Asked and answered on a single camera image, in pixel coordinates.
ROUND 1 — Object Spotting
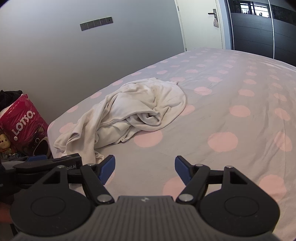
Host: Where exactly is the black cloth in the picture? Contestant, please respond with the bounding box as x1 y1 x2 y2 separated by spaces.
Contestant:
0 90 23 112

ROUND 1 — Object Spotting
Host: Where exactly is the red plastic bag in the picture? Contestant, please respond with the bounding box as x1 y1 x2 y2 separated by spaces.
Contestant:
0 94 49 156

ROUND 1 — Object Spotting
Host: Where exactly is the cream turtleneck garment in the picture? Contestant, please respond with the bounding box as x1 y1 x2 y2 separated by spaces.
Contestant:
54 77 186 166

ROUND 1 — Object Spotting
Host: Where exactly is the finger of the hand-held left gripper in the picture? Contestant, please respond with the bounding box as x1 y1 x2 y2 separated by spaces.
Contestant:
25 153 83 163

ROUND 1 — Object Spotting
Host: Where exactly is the grey wall switch panel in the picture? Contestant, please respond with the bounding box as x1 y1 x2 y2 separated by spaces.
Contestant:
80 17 113 31

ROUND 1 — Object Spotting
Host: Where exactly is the small doll toy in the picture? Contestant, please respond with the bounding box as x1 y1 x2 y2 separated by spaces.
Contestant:
0 133 12 154

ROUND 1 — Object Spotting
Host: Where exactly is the dark sliding-door wardrobe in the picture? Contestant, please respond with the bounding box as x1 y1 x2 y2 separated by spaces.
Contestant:
225 0 296 67

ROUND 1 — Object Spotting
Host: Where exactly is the white door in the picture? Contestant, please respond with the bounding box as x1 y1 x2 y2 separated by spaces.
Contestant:
174 0 226 52

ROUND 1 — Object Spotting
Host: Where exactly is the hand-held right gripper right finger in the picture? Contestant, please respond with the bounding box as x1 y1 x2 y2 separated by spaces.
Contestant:
175 156 253 205

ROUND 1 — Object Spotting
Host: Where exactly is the grey pink-dotted bed blanket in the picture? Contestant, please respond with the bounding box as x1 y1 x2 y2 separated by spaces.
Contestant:
47 47 296 241

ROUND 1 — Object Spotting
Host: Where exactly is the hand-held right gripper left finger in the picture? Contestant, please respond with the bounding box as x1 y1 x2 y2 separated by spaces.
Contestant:
40 155 115 206

